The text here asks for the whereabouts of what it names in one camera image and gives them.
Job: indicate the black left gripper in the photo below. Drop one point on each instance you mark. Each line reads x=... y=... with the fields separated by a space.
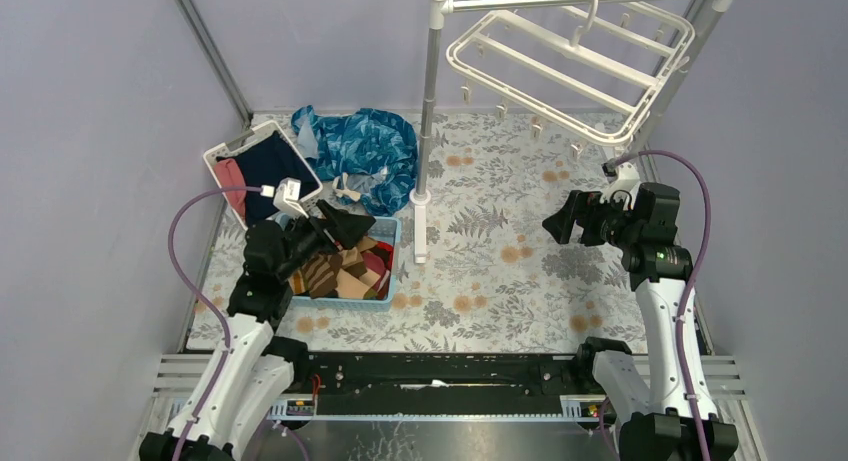
x=323 y=232

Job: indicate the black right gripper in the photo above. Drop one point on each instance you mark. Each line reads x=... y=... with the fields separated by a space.
x=585 y=207

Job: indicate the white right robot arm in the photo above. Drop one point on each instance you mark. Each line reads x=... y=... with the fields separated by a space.
x=672 y=416

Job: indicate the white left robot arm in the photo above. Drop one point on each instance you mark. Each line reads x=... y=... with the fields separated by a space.
x=252 y=366

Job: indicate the pile of assorted socks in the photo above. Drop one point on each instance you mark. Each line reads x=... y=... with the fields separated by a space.
x=360 y=273

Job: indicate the white clip drying hanger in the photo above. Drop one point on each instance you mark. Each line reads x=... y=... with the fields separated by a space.
x=596 y=72

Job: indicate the light blue sock basket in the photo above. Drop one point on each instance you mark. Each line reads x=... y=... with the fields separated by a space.
x=387 y=229

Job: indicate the blue patterned cloth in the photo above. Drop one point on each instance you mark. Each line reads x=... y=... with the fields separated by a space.
x=378 y=149

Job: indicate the floral patterned table mat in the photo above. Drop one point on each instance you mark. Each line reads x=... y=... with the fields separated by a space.
x=494 y=280

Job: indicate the dark navy folded garment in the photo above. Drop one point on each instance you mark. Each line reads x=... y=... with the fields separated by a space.
x=268 y=163

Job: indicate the white plastic basket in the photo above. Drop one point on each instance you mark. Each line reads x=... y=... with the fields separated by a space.
x=248 y=139

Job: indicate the pink folded garment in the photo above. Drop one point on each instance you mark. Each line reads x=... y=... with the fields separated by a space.
x=228 y=174

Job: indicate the silver white drying rack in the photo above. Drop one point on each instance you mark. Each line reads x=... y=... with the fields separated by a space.
x=424 y=113

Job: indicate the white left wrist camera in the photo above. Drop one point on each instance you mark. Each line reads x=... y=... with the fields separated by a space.
x=286 y=197

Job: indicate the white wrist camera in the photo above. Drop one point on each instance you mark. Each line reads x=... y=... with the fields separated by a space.
x=624 y=177
x=286 y=197

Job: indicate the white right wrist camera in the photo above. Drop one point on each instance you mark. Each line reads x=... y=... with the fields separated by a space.
x=624 y=177

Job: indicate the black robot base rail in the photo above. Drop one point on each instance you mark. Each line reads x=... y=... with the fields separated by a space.
x=442 y=384

